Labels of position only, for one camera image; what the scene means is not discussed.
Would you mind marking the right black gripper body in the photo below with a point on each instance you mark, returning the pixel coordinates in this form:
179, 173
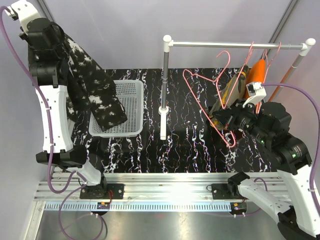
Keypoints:
239, 117

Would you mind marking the pink hanger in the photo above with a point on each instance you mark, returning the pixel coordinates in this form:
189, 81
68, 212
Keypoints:
216, 82
269, 62
250, 51

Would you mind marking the camouflage yellow trousers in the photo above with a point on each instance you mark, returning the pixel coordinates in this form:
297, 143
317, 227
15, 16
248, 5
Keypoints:
234, 90

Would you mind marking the black white patterned trousers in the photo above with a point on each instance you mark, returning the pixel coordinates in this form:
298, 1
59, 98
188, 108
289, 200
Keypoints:
90, 88

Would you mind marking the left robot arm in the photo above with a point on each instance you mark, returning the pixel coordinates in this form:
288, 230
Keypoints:
50, 72

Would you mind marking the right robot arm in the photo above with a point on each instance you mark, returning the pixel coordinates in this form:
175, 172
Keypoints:
299, 219

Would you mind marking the orange trousers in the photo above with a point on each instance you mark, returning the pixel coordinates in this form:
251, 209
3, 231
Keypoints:
257, 72

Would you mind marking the silver clothes rack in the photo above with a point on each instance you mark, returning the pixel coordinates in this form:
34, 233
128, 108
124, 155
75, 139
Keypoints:
168, 43

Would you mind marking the white plastic basket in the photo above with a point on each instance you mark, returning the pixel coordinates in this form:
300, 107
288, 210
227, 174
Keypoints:
131, 95

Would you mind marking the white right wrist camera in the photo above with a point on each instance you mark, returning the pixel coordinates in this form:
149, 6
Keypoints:
256, 93

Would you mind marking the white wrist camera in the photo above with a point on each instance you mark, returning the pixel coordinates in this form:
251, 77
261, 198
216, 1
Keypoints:
256, 93
23, 11

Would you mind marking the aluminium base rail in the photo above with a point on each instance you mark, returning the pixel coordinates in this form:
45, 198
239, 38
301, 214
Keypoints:
143, 192

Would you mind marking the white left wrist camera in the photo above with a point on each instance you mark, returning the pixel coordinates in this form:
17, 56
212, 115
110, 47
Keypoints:
23, 11

